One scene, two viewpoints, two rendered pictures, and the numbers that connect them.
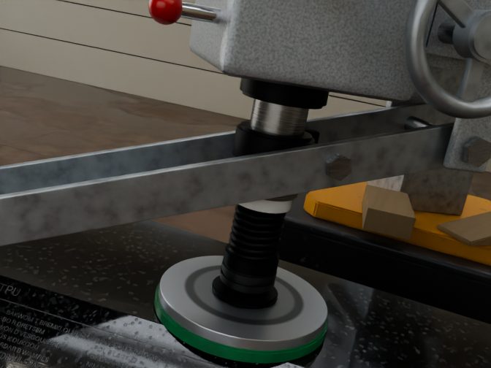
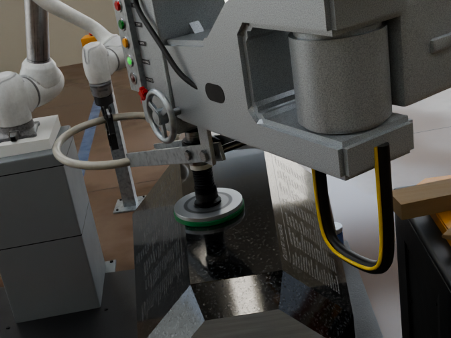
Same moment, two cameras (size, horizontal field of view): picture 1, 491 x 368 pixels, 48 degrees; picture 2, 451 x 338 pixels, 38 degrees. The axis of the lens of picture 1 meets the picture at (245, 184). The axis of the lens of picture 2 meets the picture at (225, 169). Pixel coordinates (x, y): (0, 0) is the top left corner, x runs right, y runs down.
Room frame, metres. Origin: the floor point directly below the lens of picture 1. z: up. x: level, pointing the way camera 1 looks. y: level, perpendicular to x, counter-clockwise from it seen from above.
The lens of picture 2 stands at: (0.28, -1.84, 1.67)
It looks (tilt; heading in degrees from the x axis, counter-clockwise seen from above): 22 degrees down; 77
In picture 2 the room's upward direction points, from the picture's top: 9 degrees counter-clockwise
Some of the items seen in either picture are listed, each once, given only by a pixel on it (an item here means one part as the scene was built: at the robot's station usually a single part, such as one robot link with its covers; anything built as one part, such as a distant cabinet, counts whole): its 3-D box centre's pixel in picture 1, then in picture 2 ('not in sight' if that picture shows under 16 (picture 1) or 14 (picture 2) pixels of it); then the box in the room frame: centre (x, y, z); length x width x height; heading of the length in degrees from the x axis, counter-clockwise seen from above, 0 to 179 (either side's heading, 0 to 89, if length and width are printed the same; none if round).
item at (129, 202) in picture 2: not in sight; (113, 124); (0.54, 2.03, 0.54); 0.20 x 0.20 x 1.09; 74
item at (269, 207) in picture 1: (264, 188); (200, 160); (0.63, -0.02, 0.97); 0.07 x 0.07 x 0.04
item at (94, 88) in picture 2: not in sight; (101, 88); (0.45, 0.82, 1.05); 0.09 x 0.09 x 0.06
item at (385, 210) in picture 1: (386, 209); (428, 198); (1.21, -0.33, 0.81); 0.20 x 0.10 x 0.05; 172
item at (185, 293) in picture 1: (243, 296); (208, 204); (0.63, -0.02, 0.82); 0.21 x 0.21 x 0.01
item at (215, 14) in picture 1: (189, 11); not in sight; (0.53, 0.08, 1.15); 0.08 x 0.03 x 0.03; 106
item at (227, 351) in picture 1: (242, 299); (208, 204); (0.63, -0.02, 0.82); 0.22 x 0.22 x 0.04
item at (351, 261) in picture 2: not in sight; (351, 203); (0.82, -0.66, 1.03); 0.23 x 0.03 x 0.32; 106
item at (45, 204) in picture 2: not in sight; (43, 223); (0.06, 1.15, 0.40); 0.50 x 0.50 x 0.80; 80
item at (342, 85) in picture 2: not in sight; (340, 72); (0.82, -0.66, 1.32); 0.19 x 0.19 x 0.20
